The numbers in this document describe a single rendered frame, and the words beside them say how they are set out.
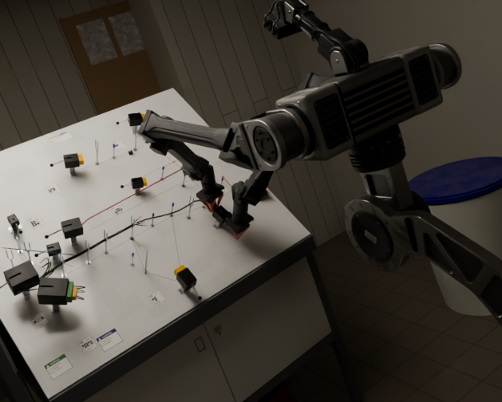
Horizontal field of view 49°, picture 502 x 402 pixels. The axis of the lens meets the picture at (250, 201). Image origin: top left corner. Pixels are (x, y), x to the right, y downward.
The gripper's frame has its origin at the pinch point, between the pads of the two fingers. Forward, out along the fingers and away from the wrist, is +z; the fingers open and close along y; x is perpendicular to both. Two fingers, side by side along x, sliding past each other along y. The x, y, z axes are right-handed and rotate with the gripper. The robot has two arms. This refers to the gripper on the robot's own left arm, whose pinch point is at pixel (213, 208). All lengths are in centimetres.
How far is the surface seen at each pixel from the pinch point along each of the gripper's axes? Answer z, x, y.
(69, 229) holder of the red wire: -14, -22, 50
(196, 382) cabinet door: 41, 27, 46
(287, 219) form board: 15.2, 17.3, -24.6
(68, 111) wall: 42, -216, -58
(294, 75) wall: 56, -122, -207
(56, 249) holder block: -10, -22, 57
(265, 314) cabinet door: 37.5, 29.1, 7.8
